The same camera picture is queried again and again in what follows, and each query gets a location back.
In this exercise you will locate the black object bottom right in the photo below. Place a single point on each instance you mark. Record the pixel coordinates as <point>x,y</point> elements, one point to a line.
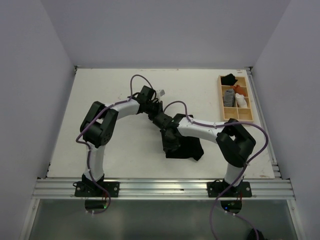
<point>255,235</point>

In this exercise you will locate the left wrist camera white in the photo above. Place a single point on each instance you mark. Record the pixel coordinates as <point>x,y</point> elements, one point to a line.
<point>160,93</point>

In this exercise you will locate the grey patterned rolled cloth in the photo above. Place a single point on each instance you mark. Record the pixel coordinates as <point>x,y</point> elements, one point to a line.
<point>229,98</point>

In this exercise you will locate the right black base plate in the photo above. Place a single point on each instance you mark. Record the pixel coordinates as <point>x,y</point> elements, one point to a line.
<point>215,188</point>

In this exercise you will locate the orange rolled cloth in tray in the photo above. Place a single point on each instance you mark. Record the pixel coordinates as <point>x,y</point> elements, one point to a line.
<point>240,90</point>

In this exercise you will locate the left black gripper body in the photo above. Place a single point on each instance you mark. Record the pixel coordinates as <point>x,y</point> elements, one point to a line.
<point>153,108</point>

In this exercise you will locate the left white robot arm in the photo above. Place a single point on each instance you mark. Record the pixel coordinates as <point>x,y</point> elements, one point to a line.
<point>99,123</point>

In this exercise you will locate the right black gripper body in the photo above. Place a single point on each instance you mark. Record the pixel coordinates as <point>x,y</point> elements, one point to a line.
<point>168,141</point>

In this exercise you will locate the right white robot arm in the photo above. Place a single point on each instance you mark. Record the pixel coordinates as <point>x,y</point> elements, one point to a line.
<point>234,141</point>

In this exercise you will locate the white rolled cloth in tray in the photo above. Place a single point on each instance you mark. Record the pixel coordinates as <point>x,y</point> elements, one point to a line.
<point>241,101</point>

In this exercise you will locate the black underwear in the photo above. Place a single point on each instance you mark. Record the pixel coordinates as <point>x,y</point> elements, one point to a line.
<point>190,147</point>

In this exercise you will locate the aluminium mounting rail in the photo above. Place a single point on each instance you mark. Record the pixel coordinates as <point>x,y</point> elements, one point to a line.
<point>165,189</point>

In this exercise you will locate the wooden compartment organizer tray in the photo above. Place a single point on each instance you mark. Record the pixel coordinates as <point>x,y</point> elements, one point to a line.
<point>240,114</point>

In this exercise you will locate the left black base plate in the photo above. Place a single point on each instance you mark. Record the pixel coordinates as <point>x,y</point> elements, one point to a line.
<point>82,190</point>

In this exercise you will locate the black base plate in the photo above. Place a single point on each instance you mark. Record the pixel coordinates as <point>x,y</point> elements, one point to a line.
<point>82,190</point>
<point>215,188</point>

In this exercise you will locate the black rolled cloth in tray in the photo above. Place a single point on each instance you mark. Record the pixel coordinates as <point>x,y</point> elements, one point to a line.
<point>228,80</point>

